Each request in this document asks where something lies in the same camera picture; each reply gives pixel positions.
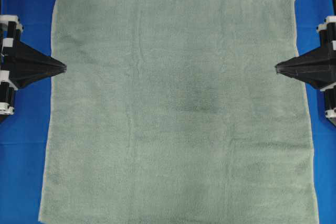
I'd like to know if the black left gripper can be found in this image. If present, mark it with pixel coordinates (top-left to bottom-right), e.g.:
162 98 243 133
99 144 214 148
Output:
1 15 67 115

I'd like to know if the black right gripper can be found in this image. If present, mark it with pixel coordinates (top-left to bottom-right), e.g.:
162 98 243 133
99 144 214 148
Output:
275 15 336 119

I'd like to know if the pale green bath towel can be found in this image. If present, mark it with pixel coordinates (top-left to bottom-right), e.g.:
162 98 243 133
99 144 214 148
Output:
38 0 319 223

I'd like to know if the blue table cloth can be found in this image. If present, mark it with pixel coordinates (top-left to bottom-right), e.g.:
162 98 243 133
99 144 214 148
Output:
1 0 335 223

